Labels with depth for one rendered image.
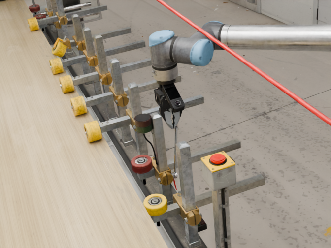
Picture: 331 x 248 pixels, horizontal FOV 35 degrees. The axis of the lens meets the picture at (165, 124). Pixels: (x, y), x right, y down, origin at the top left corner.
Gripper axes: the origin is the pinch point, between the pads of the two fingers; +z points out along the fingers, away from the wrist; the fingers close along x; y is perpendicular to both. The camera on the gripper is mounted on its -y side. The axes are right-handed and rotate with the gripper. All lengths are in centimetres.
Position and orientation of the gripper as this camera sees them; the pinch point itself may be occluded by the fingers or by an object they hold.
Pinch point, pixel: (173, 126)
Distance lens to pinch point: 199.0
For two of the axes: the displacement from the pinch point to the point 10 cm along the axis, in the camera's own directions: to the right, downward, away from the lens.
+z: 1.0, 8.5, 5.1
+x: -9.2, 2.7, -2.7
